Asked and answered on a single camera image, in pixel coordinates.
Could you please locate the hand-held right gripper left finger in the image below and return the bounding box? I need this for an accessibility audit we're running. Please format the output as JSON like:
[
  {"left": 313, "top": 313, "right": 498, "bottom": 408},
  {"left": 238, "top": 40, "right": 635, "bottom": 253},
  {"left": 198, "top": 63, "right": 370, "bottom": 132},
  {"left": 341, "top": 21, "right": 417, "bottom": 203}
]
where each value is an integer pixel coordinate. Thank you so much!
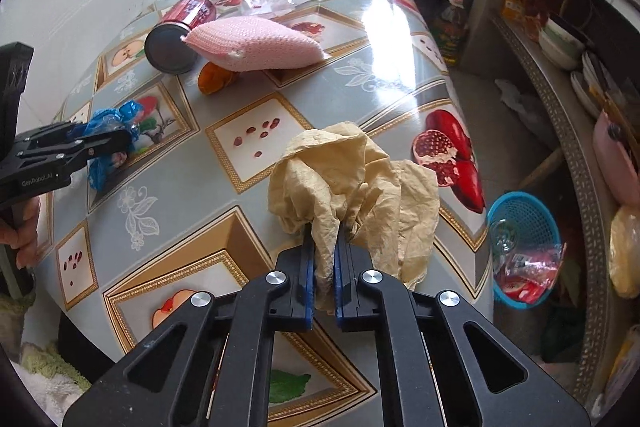
[{"left": 62, "top": 227, "right": 317, "bottom": 427}]

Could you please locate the pink knitted sponge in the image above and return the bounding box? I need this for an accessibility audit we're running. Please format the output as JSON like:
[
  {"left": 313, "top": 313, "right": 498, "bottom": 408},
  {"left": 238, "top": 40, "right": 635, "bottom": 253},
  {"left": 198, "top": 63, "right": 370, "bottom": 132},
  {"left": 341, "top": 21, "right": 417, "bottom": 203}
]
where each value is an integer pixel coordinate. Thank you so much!
[{"left": 181, "top": 18, "right": 332, "bottom": 72}]

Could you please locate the red snack packet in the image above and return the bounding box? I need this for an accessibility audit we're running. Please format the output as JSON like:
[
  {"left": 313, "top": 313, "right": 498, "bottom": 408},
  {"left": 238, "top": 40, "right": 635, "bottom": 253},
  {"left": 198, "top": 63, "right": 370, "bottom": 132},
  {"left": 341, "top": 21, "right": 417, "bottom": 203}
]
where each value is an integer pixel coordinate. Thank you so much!
[{"left": 522, "top": 0, "right": 556, "bottom": 38}]

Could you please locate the orange fruit peel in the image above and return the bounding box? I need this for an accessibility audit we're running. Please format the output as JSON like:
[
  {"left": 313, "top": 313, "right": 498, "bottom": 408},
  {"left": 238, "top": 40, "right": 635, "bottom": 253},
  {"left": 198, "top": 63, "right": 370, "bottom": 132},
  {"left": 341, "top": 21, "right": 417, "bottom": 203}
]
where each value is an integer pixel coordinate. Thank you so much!
[{"left": 197, "top": 61, "right": 238, "bottom": 95}]

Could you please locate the blue plastic basket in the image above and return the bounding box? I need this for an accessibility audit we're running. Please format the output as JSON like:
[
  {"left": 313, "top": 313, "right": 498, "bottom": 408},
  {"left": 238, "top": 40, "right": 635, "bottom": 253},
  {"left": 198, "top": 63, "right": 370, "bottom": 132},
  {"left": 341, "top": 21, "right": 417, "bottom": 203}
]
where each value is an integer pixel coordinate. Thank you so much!
[{"left": 486, "top": 191, "right": 561, "bottom": 310}]

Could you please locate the clear plastic packaging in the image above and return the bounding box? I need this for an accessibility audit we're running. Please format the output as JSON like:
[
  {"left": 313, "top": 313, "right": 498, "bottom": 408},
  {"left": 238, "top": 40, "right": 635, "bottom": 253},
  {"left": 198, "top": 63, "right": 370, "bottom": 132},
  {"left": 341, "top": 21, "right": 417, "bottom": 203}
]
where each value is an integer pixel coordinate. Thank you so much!
[{"left": 489, "top": 219, "right": 518, "bottom": 258}]

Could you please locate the pink basin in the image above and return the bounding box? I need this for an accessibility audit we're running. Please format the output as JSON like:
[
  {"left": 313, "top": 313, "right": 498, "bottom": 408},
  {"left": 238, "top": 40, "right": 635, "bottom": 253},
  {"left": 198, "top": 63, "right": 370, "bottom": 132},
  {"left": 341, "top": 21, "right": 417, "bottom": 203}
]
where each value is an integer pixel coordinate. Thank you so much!
[{"left": 592, "top": 109, "right": 640, "bottom": 208}]

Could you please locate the yellow filled plastic bag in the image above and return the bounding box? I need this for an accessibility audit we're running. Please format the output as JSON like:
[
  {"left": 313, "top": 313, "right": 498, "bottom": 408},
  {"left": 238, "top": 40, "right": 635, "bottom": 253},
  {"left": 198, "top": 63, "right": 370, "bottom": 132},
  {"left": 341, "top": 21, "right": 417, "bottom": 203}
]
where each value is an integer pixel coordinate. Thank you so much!
[{"left": 607, "top": 204, "right": 640, "bottom": 300}]

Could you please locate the blue plastic wrapper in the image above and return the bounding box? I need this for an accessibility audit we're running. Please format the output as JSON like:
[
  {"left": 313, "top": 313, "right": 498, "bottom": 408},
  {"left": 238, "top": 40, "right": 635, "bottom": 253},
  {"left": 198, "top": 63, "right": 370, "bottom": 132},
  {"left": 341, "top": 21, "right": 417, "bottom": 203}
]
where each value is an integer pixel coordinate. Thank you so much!
[{"left": 86, "top": 101, "right": 147, "bottom": 194}]

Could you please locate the printed packet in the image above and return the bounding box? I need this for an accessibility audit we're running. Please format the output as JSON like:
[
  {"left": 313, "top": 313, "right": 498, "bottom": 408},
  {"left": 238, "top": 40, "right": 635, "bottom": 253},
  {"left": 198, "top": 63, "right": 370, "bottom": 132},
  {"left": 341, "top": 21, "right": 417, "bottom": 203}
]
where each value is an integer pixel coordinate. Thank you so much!
[{"left": 600, "top": 332, "right": 638, "bottom": 413}]

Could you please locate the stack of plates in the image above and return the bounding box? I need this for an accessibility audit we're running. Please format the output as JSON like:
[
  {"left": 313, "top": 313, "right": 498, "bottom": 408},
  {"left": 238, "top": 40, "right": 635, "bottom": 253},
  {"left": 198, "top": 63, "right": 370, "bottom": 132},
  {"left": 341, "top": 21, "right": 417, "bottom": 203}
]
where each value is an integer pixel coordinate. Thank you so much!
[{"left": 570, "top": 49, "right": 621, "bottom": 118}]

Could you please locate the white plastic bag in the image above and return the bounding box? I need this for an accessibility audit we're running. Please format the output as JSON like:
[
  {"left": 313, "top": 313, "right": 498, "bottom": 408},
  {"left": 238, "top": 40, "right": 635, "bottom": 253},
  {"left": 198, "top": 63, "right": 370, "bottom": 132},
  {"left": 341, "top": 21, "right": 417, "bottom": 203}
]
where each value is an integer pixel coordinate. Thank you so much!
[{"left": 494, "top": 78, "right": 551, "bottom": 132}]

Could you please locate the yellow cloth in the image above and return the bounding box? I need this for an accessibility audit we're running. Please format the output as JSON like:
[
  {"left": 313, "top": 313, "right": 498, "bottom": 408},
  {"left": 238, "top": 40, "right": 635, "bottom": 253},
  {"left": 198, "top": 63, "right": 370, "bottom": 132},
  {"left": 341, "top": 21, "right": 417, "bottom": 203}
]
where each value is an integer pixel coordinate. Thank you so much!
[{"left": 267, "top": 122, "right": 441, "bottom": 313}]

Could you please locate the grey perforated shelf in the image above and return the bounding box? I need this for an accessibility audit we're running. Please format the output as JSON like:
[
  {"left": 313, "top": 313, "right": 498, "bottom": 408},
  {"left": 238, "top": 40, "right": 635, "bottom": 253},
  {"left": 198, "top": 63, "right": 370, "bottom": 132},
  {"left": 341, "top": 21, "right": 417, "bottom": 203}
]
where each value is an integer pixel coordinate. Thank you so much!
[{"left": 492, "top": 9, "right": 626, "bottom": 408}]

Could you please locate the person's left hand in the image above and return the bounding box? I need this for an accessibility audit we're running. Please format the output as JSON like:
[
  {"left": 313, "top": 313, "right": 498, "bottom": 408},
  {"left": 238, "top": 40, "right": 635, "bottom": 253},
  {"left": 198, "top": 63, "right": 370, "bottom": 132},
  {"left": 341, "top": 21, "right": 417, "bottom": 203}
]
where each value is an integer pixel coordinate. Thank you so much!
[{"left": 0, "top": 197, "right": 42, "bottom": 269}]

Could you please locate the cooking oil bottle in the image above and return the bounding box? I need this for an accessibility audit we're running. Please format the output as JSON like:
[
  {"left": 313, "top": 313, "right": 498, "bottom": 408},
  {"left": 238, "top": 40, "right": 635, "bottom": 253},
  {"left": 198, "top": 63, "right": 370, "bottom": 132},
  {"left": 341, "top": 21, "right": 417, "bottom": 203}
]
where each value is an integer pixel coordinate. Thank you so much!
[{"left": 432, "top": 0, "right": 471, "bottom": 68}]

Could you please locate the red drink can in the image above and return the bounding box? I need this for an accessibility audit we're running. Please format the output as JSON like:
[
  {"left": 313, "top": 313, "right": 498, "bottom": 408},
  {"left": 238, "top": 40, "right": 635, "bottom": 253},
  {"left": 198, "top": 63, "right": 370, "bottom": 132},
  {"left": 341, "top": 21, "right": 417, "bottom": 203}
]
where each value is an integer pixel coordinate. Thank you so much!
[{"left": 144, "top": 0, "right": 218, "bottom": 75}]

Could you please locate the wooden shelf leg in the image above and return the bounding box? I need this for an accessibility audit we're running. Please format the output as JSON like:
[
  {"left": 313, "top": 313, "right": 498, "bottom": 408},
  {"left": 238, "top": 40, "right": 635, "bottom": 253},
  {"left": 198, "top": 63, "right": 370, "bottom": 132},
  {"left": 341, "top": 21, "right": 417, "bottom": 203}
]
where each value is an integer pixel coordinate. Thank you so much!
[{"left": 517, "top": 147, "right": 566, "bottom": 190}]

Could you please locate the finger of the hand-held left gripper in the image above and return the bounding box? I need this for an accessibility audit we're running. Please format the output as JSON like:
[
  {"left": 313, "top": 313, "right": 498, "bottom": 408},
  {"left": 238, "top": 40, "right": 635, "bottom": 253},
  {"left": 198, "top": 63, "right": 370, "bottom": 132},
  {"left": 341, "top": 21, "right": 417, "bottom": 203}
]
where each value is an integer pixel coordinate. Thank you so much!
[
  {"left": 14, "top": 119, "right": 93, "bottom": 148},
  {"left": 17, "top": 128, "right": 133, "bottom": 166}
]

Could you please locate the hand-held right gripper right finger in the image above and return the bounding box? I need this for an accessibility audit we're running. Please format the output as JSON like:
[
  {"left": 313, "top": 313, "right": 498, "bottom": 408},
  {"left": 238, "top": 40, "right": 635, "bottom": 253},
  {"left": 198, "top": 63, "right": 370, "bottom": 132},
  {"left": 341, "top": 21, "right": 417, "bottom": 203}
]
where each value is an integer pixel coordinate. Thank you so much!
[{"left": 334, "top": 227, "right": 591, "bottom": 427}]

